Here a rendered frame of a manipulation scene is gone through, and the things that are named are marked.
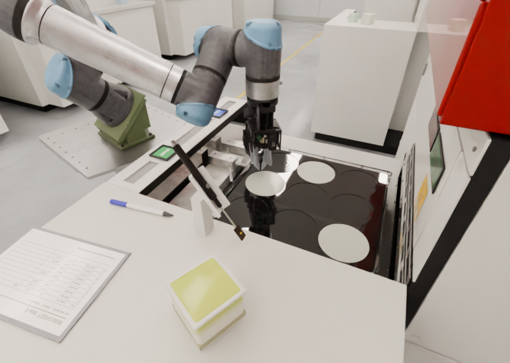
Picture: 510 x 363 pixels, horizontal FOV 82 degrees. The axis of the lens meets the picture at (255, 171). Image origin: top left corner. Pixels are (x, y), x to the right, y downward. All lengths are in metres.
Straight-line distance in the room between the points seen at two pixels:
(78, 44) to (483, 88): 0.60
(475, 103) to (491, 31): 0.06
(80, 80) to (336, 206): 0.82
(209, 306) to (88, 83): 0.83
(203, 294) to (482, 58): 0.38
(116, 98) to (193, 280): 0.81
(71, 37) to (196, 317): 0.51
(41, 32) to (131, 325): 0.50
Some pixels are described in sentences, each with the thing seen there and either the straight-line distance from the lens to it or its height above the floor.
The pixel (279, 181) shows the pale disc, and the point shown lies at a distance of 0.76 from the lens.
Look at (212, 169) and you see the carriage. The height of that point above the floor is 0.88.
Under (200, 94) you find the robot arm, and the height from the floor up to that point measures 1.14.
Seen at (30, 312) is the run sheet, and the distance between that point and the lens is 0.55.
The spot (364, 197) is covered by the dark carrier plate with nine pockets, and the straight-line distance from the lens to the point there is 0.76.
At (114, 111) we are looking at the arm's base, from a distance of 1.11.
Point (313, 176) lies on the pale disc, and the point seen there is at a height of 0.90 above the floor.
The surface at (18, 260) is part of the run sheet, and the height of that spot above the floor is 0.97.
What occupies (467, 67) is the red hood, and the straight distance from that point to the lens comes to 0.35.
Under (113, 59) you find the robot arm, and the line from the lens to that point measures 0.63.
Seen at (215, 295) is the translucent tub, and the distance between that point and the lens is 0.39.
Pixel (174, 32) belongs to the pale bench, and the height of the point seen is 0.42.
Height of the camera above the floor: 1.37
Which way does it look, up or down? 36 degrees down
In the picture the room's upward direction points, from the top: straight up
